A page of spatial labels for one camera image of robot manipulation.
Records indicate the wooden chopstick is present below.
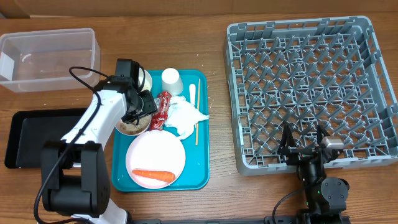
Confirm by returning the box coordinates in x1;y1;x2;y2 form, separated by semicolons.
195;78;201;146

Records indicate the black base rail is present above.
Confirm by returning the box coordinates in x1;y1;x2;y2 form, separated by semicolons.
127;215;351;224

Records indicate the pink round plate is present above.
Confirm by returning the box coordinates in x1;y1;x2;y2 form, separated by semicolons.
126;130;186;190

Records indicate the white plastic spoon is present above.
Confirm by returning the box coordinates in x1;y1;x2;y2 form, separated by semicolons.
189;84;196;105

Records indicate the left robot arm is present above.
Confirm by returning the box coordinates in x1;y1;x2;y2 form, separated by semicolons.
33;58;157;223

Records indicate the teal plastic tray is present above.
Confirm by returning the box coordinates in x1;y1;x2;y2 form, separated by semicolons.
111;69;210;193

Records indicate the grey dishwasher rack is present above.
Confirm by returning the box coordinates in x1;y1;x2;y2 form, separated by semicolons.
224;16;397;176

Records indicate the crumpled white napkin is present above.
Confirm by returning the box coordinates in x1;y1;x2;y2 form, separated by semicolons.
165;96;209;140

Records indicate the clear plastic bin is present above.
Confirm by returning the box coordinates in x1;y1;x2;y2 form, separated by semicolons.
1;28;101;93

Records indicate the red snack wrapper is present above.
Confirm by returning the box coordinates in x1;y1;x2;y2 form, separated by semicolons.
149;91;172;131

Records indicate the orange carrot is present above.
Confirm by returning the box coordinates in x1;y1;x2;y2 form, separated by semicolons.
132;169;175;182

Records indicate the white bowl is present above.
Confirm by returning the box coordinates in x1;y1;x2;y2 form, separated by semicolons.
138;69;152;91

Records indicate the pink bowl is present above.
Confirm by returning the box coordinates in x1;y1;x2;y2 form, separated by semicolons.
116;115;152;136

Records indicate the black plastic tray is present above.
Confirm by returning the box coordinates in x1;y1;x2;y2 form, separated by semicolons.
4;108;86;169

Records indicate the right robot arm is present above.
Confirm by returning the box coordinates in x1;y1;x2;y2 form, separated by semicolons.
272;124;350;223

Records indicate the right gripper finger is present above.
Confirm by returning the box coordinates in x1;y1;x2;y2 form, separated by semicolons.
317;124;330;146
279;123;295;148

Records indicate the white paper cup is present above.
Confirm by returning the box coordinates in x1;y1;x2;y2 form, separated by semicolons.
161;68;183;96

